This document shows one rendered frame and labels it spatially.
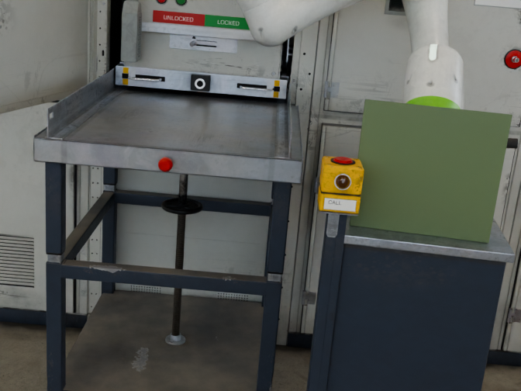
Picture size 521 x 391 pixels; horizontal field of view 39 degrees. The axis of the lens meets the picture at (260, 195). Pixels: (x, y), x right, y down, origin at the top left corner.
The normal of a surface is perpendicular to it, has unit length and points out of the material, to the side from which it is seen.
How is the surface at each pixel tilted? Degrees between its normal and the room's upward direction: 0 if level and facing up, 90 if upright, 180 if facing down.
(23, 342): 0
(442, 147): 90
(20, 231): 90
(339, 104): 90
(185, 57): 90
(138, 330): 0
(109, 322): 0
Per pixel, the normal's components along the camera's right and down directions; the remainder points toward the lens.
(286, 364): 0.08, -0.95
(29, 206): -0.03, 0.30
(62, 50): 0.94, 0.18
